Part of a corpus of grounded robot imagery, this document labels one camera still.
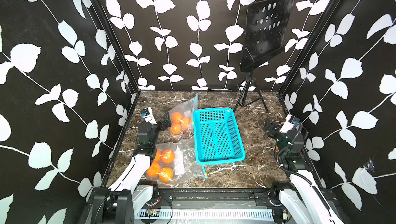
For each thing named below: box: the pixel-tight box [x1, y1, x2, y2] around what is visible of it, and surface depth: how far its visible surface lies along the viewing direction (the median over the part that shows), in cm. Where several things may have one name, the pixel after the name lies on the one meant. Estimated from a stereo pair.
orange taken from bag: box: [161, 149, 175, 165], surface depth 83 cm
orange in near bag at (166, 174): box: [158, 167, 174, 183], surface depth 78 cm
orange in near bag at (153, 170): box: [147, 162, 161, 178], surface depth 78 cm
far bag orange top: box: [171, 112, 184, 126], surface depth 99 cm
